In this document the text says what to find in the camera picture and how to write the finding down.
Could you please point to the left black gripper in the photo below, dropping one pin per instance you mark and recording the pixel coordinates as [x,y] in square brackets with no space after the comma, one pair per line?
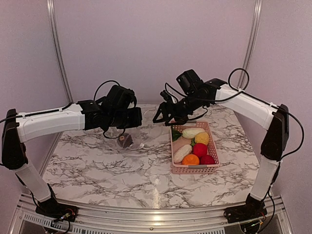
[137,120]

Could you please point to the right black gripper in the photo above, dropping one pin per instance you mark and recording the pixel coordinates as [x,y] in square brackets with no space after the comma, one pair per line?
[165,107]

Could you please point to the dark maroon toy food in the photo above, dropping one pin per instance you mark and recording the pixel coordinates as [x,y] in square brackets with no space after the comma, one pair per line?
[125,141]

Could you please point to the clear zip top bag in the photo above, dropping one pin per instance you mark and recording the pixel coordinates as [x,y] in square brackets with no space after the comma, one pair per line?
[134,138]

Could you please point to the pink plastic basket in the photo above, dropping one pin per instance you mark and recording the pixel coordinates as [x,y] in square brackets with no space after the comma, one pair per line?
[178,168]

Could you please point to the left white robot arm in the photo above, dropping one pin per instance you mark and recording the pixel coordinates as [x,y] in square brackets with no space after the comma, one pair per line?
[23,127]

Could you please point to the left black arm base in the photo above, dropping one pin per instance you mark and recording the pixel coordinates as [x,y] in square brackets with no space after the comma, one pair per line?
[69,212]

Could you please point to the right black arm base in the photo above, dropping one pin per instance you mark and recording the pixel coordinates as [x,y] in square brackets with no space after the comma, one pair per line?
[243,213]

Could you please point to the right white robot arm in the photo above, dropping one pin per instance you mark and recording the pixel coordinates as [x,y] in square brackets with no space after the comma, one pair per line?
[270,117]

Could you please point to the beige toy food piece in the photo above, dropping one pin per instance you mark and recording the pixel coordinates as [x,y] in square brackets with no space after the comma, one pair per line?
[180,142]

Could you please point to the white long toy vegetable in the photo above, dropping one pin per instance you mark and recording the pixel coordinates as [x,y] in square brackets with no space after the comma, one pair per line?
[190,133]

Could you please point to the yellow toy fruit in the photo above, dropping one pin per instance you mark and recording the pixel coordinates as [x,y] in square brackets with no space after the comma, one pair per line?
[203,138]

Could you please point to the white toy bun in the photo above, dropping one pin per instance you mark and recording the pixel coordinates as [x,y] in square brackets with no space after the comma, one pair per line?
[181,153]

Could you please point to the bright red toy fruit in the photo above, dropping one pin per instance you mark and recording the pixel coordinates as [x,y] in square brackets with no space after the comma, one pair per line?
[200,150]

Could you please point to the orange toy fruit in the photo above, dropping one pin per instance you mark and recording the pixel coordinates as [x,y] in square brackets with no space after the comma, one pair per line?
[191,159]

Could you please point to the dark red toy fruit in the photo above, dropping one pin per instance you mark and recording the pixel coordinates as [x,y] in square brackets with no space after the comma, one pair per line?
[207,160]

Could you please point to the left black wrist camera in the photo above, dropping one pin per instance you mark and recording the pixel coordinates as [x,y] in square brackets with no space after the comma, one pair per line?
[118,98]

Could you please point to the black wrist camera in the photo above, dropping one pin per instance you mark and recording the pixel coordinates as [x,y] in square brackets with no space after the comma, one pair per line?
[189,81]
[118,98]

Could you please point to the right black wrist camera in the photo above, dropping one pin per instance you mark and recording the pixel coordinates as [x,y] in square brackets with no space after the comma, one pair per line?
[189,81]

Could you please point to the left aluminium frame post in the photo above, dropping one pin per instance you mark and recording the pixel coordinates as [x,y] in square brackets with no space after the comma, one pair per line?
[57,48]

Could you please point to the aluminium frame post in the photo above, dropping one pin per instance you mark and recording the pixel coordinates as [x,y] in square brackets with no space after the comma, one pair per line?
[57,48]
[253,33]

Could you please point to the right aluminium frame post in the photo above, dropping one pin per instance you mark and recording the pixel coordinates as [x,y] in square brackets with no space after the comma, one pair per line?
[253,33]

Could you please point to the front aluminium frame rail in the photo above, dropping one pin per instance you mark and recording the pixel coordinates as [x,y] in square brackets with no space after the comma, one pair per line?
[95,219]

